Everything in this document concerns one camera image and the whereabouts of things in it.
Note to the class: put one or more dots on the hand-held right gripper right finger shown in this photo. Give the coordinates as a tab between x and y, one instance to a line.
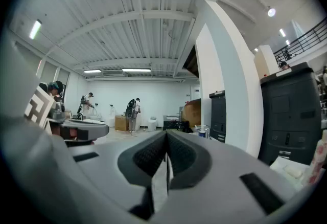
217	187

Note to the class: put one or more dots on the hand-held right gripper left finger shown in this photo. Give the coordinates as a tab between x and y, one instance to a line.
102	179

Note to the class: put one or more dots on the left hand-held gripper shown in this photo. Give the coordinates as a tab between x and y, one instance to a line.
41	108

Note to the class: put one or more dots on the green sponge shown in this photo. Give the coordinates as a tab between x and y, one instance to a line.
293	171

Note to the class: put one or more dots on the small cardboard box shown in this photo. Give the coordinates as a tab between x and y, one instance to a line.
121	123

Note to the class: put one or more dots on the white mug with blue rim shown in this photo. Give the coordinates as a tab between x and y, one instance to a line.
202	133

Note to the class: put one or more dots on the long ceiling tube light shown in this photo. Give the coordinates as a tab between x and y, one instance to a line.
136	70
92	71
35	29

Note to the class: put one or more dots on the small black cabinet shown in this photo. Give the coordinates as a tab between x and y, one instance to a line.
218	115

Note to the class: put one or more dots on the large brown cardboard box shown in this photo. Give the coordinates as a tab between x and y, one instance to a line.
191	113

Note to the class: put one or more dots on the large black printer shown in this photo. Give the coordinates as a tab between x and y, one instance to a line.
288	115

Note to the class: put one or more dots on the white tube with pink flowers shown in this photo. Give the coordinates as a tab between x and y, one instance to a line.
318	159

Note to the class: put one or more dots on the black metal railing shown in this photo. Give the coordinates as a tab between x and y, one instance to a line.
304	41

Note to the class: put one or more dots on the round ceiling spotlight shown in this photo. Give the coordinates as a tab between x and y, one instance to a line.
271	12

